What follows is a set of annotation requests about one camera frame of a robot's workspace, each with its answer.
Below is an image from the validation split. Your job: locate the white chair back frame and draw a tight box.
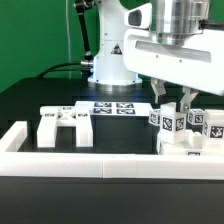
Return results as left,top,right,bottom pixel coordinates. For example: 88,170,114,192
37,106,93,148

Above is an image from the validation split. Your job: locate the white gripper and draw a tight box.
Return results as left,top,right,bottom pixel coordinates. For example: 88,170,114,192
123,29,224,113

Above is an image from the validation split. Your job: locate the white U-shaped boundary frame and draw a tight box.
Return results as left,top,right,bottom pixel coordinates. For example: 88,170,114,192
0,121,224,180

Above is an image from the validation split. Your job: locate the white marker base sheet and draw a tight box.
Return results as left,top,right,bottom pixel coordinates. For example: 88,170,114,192
73,100,154,118

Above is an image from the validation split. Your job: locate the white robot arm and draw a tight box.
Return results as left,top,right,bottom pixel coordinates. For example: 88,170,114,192
74,0,224,113

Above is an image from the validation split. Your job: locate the black cable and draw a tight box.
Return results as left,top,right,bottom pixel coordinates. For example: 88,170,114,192
35,61,96,80

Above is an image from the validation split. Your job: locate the white chair seat part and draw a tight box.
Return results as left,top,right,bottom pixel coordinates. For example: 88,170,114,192
156,130,224,157

